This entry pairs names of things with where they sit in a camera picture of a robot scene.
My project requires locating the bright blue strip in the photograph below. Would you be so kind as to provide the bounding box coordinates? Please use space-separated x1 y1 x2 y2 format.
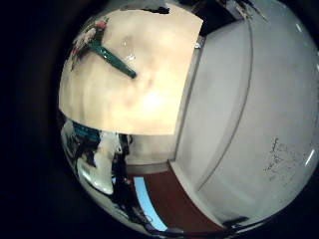
133 176 168 232

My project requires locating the flower bouquet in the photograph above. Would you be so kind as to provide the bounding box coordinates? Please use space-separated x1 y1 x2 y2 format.
70 18 139 80

